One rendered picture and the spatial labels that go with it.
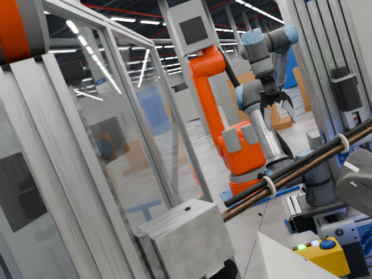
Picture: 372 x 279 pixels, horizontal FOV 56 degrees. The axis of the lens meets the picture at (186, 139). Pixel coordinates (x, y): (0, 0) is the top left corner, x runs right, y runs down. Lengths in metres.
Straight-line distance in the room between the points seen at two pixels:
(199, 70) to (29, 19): 4.43
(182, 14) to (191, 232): 4.42
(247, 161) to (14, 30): 4.51
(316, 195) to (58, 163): 1.41
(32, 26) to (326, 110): 1.55
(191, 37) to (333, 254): 3.82
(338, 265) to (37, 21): 1.14
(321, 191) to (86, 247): 1.37
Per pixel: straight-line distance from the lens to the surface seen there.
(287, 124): 8.82
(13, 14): 0.36
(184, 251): 0.42
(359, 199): 0.80
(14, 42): 0.37
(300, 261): 0.85
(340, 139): 0.63
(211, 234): 0.44
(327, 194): 1.66
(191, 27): 4.73
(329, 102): 1.78
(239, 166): 4.76
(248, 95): 1.68
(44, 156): 0.38
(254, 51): 1.26
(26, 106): 0.38
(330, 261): 1.28
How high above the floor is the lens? 1.72
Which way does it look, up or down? 8 degrees down
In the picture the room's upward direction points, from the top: 21 degrees counter-clockwise
